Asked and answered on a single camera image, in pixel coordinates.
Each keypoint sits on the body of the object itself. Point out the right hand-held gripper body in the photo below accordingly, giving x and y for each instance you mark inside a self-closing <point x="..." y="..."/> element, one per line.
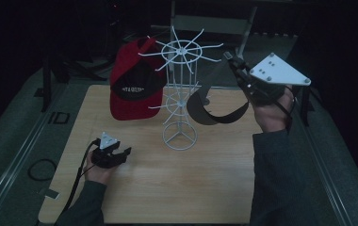
<point x="277" y="72"/>

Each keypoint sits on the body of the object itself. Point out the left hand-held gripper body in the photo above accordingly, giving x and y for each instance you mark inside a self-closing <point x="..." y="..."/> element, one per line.
<point x="105" y="157"/>

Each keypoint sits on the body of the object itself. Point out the grey sun visor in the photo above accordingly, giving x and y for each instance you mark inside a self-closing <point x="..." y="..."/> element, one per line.
<point x="199" y="111"/>

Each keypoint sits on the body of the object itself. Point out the red baseball cap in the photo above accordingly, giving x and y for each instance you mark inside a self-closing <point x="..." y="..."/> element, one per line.
<point x="136" y="94"/>

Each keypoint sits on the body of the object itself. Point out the person's left hand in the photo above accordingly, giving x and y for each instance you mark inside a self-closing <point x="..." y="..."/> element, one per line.
<point x="98" y="174"/>

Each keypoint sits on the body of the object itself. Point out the person's right hand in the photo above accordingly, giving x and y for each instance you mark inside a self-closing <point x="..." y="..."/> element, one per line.
<point x="269" y="116"/>

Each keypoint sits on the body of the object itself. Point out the grey tape piece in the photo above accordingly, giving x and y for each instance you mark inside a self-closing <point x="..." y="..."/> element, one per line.
<point x="50" y="193"/>

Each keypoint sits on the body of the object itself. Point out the white metal desk frame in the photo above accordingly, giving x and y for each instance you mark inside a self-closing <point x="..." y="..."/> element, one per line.
<point x="211" y="23"/>

